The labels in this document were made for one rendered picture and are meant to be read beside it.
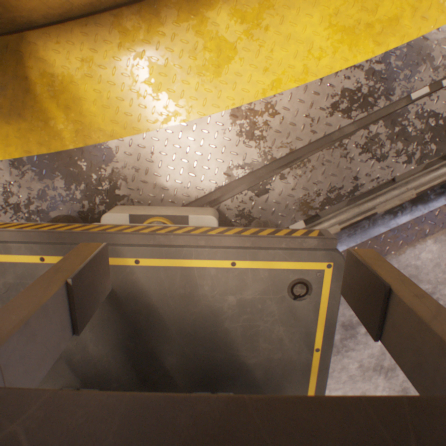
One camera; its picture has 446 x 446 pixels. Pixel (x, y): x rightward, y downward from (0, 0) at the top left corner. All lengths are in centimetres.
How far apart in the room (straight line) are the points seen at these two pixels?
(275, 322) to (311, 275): 11
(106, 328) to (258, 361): 28
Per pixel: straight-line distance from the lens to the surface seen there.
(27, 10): 85
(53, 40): 92
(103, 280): 16
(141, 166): 83
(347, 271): 17
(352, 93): 86
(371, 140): 88
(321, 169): 85
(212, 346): 61
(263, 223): 73
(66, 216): 82
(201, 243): 51
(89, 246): 16
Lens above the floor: 80
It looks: 73 degrees down
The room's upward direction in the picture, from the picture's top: 180 degrees clockwise
